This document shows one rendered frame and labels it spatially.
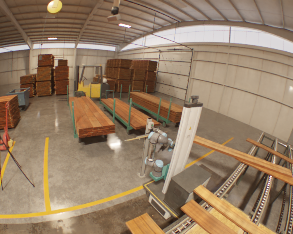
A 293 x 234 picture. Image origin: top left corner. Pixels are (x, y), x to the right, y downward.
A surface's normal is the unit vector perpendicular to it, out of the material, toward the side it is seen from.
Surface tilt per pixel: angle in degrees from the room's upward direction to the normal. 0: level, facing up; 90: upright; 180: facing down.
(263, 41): 90
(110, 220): 0
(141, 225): 0
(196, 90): 88
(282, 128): 90
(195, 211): 0
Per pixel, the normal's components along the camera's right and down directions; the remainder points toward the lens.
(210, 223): 0.12, -0.94
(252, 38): -0.82, 0.10
